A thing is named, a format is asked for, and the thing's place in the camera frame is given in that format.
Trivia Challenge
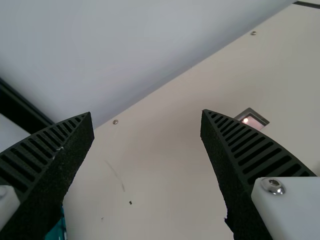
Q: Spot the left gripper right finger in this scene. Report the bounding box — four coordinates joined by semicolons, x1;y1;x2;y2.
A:
199;109;320;240

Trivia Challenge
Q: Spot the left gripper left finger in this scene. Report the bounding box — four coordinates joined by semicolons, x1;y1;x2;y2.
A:
0;111;95;240

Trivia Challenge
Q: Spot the teal shopping basket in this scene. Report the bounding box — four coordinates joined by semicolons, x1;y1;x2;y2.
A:
44;204;68;240

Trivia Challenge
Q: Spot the black post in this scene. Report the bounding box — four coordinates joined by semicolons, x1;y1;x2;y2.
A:
0;77;55;137

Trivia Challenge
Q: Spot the small square scanner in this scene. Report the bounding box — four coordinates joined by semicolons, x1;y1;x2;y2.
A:
234;107;270;132

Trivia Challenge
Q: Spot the black strip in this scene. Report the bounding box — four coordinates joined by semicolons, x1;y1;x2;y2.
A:
292;0;320;7

